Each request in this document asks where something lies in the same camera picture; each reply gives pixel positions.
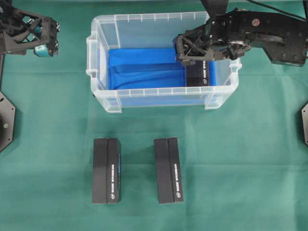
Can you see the black camera box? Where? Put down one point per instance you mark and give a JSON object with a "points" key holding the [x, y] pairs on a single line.
{"points": [[106, 173], [197, 75], [168, 171]]}

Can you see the green table cloth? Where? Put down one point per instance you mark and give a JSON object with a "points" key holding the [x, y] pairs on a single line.
{"points": [[244, 166]]}

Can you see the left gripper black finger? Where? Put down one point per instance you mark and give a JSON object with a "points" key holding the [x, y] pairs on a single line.
{"points": [[21, 31]]}

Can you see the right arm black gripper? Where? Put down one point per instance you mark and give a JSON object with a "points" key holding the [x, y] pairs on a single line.
{"points": [[284, 39]]}

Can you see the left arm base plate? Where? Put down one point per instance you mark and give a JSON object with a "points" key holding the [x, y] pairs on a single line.
{"points": [[7, 118]]}

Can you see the clear plastic storage bin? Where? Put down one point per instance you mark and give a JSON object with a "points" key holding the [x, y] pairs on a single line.
{"points": [[152, 30]]}

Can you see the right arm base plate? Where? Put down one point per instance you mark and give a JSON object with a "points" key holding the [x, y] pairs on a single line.
{"points": [[304, 112]]}

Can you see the blue liner sheet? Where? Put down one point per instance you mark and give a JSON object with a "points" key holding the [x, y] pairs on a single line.
{"points": [[152, 77]]}

